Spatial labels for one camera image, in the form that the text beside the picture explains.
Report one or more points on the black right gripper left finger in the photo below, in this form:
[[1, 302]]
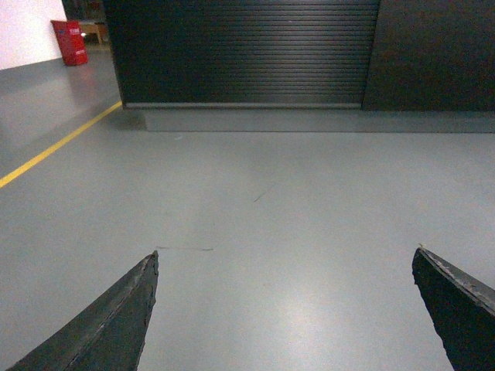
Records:
[[109, 334]]

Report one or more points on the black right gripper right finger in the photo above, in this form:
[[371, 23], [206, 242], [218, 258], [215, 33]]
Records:
[[461, 309]]

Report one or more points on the black checkout counter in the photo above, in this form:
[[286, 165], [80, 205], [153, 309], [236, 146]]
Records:
[[320, 66]]

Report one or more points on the red fire equipment box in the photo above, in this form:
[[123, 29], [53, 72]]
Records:
[[70, 41]]

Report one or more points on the wooden bench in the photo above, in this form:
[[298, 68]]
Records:
[[99, 29]]

